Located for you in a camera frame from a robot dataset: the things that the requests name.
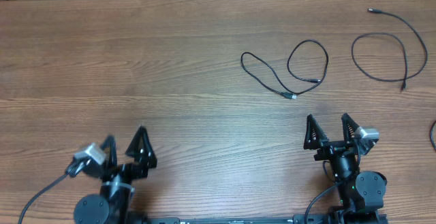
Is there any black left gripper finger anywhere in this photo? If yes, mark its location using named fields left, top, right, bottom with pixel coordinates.
left=100, top=135, right=117, bottom=176
left=125, top=126, right=157, bottom=169

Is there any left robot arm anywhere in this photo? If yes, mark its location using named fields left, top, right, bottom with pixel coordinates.
left=65, top=126, right=157, bottom=224

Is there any black USB-A cable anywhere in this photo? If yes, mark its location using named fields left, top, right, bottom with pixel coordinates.
left=240, top=39, right=330, bottom=101

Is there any thin black cable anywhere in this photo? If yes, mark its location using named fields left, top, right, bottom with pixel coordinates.
left=351, top=7, right=429, bottom=91

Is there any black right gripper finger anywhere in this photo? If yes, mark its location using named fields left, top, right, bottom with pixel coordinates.
left=303, top=114, right=329, bottom=150
left=341, top=113, right=360, bottom=142

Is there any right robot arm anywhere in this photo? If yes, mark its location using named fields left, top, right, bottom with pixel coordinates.
left=302, top=113, right=388, bottom=223

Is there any black cable at edge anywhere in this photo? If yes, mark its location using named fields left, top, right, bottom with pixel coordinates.
left=429, top=120, right=436, bottom=152

